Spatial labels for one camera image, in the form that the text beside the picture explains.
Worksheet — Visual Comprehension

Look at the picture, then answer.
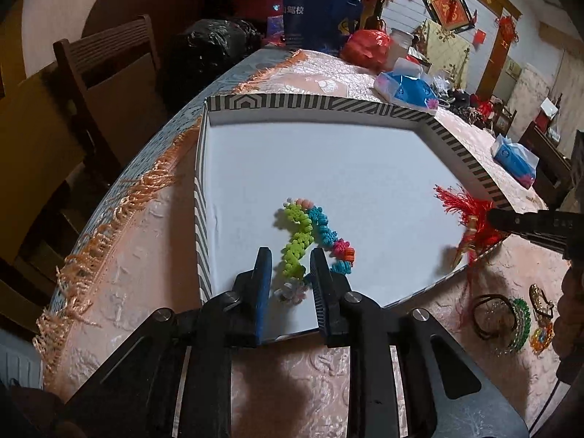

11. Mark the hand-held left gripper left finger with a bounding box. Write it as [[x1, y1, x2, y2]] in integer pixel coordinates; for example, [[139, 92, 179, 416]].
[[55, 246, 274, 438]]

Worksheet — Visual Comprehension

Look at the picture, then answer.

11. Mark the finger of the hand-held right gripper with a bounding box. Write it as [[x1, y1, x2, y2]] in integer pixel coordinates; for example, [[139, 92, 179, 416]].
[[486, 209, 555, 247]]

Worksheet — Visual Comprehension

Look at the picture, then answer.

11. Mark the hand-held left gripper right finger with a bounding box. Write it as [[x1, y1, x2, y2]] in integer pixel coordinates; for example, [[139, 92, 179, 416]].
[[309, 249, 530, 438]]

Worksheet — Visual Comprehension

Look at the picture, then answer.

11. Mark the multicolour loom band bracelet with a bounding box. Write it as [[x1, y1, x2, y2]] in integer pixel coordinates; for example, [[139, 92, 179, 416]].
[[274, 196, 356, 304]]

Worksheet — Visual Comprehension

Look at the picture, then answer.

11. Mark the red tassel ornament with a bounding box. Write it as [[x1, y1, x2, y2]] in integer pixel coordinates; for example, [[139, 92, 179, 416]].
[[433, 185, 507, 329]]

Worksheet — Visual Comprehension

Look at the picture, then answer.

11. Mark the gold chain ornament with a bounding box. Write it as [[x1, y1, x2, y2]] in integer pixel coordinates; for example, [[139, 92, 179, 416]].
[[529, 284, 555, 320]]

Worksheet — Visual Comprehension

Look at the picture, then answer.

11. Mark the green bead bracelet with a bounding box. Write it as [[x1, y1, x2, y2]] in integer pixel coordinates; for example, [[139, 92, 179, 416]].
[[507, 298, 532, 353]]

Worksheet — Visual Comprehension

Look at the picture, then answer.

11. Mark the black hair tie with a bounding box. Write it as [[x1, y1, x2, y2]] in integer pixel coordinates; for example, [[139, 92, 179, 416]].
[[471, 293, 512, 341]]

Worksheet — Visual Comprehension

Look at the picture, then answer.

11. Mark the orange bead bracelet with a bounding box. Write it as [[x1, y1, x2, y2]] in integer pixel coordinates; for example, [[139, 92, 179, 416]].
[[529, 322, 555, 354]]

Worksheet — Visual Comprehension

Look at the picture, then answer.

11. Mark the striped cardboard box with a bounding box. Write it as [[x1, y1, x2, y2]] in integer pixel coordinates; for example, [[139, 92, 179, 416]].
[[195, 93, 509, 345]]

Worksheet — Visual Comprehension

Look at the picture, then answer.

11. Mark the blue tissue pack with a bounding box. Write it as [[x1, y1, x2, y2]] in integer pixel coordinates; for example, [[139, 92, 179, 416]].
[[490, 134, 539, 188], [374, 58, 439, 112]]

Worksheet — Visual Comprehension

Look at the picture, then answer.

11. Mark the dark wooden chair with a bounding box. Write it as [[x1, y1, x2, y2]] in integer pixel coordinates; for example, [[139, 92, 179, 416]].
[[520, 121, 573, 211]]

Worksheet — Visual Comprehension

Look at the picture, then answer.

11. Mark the blue patterned tablecloth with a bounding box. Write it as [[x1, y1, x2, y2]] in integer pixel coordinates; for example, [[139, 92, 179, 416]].
[[48, 48, 297, 329]]

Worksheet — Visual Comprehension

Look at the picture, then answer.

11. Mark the cream floral cloth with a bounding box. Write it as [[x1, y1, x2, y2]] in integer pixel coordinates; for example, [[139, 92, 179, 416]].
[[420, 19, 470, 87]]

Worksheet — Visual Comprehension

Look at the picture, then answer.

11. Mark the white jar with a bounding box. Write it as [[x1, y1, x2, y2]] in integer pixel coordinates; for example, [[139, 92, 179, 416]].
[[388, 27, 416, 67]]

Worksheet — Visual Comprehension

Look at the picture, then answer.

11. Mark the red plastic bag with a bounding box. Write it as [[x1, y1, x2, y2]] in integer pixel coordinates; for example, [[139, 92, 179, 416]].
[[342, 28, 393, 73]]

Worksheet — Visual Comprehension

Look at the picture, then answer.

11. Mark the dark glass bottle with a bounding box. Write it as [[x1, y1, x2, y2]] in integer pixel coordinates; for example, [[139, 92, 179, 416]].
[[365, 0, 386, 32]]

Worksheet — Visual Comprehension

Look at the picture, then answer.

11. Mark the white radiator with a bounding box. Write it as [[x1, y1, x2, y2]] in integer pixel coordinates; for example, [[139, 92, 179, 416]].
[[0, 342, 44, 388]]

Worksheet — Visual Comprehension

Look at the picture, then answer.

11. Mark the blue paper bag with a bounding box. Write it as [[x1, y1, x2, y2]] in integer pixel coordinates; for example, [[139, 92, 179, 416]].
[[282, 0, 363, 53]]

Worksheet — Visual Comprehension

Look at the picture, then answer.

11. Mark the red knot wall decoration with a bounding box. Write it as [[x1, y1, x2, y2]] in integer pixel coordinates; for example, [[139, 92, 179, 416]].
[[495, 14, 516, 46]]

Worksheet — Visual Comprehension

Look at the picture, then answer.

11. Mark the diamond framed wall decoration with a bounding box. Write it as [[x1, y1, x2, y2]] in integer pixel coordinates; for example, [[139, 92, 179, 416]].
[[420, 0, 475, 32]]

